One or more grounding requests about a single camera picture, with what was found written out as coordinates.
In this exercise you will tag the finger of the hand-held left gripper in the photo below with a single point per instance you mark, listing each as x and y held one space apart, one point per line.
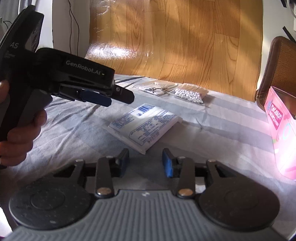
97 98
124 95

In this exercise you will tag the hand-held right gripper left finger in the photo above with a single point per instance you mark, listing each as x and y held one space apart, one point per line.
123 164

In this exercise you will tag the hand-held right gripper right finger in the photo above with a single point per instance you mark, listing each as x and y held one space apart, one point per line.
167 165

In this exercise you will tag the clear bag of metal keyrings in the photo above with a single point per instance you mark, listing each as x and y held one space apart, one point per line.
157 89

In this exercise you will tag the white packet blue print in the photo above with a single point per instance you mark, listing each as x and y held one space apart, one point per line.
143 125

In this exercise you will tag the pink tin box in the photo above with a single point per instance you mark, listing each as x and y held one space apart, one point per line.
277 120

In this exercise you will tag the person's left hand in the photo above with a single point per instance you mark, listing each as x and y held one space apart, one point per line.
18 146

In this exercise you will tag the wood-pattern vinyl sheet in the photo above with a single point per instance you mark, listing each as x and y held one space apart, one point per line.
173 41

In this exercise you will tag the black tape strip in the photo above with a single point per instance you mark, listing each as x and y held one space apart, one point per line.
289 34
285 3

